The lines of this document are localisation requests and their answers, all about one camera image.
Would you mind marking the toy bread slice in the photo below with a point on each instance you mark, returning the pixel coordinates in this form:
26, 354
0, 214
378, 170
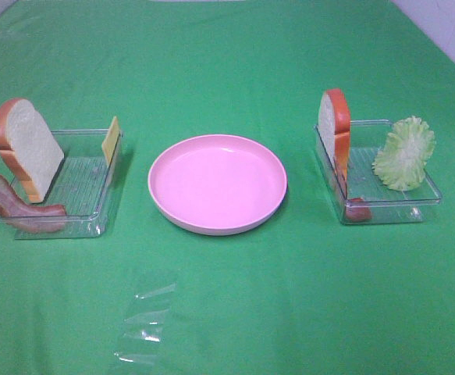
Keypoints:
334, 129
28, 147

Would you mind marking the toy bacon strip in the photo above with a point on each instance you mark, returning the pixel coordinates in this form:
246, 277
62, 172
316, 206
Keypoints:
12, 205
353, 209

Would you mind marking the green toy lettuce leaf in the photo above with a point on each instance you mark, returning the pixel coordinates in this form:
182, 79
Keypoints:
400, 163

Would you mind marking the pink round plate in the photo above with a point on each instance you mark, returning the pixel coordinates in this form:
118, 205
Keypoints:
217, 184

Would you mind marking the yellow toy cheese slice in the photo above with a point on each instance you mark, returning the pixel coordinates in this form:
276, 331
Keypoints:
108, 146

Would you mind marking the green tablecloth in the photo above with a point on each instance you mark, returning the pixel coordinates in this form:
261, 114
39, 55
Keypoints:
302, 294

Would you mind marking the clear right plastic tray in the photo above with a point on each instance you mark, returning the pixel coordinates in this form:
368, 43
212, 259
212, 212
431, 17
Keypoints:
387, 206

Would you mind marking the clear plastic tray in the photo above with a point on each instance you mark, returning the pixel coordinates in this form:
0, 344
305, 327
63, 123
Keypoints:
85, 184
387, 206

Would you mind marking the clear left plastic tray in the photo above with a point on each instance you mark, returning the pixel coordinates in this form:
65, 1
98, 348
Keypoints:
85, 184

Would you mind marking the clear plastic film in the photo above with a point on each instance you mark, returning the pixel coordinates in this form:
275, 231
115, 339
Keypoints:
141, 331

